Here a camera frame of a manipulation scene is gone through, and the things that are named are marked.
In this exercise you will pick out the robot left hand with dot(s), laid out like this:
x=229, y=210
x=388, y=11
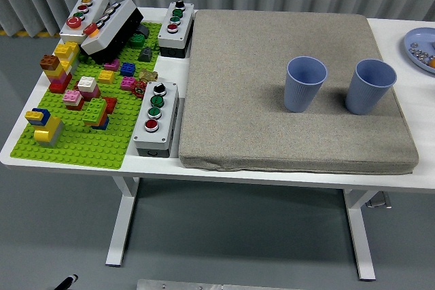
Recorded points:
x=68, y=281

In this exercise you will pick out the blue ribbed plastic cup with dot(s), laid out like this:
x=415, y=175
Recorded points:
x=365, y=98
x=300, y=96

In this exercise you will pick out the white table leg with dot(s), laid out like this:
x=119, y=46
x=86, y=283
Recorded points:
x=362, y=242
x=122, y=222

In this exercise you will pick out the green studded building baseplate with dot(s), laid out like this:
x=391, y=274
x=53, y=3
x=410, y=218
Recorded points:
x=85, y=147

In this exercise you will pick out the yellow blue grey brick stack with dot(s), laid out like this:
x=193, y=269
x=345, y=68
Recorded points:
x=47, y=130

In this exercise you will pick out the green orange blue brick stack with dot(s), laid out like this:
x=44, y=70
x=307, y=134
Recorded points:
x=95, y=110

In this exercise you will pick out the red building brick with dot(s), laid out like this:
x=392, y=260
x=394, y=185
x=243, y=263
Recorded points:
x=111, y=104

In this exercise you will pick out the pink white red brick stack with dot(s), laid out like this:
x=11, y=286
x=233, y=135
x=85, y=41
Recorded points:
x=72, y=97

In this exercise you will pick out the large knob three-button control box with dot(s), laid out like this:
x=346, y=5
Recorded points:
x=166, y=117

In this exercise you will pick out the brown yellow pink red brick stack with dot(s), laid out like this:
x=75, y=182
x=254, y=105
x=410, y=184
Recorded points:
x=54, y=76

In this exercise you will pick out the hot pink building brick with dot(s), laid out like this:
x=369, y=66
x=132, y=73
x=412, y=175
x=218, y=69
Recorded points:
x=128, y=83

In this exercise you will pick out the yellow building brick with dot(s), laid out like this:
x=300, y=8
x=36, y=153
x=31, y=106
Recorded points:
x=106, y=76

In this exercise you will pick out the blue building brick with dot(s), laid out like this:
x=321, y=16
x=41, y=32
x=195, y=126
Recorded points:
x=128, y=69

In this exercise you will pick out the purple-pink building brick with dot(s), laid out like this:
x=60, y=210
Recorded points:
x=112, y=65

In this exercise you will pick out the brass valve red handwheel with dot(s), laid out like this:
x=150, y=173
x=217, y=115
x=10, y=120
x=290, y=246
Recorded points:
x=147, y=75

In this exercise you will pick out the yellow white brick stack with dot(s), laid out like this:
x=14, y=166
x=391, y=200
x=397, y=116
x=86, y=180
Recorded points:
x=66, y=50

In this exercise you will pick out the grey slope brick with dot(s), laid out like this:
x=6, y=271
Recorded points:
x=145, y=55

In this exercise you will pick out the grey-brown fabric mat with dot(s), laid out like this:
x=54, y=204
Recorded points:
x=238, y=100

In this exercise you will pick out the green building brick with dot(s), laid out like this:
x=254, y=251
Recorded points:
x=137, y=40

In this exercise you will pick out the tilted white black button box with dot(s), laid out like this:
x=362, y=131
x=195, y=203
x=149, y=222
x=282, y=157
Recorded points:
x=112, y=28

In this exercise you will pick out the dark grey arch brick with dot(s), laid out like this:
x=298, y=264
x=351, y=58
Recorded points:
x=144, y=31

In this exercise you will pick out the five-button control box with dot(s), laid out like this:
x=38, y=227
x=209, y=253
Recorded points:
x=93, y=6

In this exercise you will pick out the small knob three-button control box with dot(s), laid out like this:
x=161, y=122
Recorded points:
x=183, y=28

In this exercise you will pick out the grey table control box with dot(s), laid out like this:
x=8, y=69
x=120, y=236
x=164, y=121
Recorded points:
x=377, y=202

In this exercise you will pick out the small orange object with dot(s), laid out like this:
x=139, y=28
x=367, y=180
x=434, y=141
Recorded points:
x=432, y=63

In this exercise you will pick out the blue plastic plate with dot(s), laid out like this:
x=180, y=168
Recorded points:
x=419, y=35

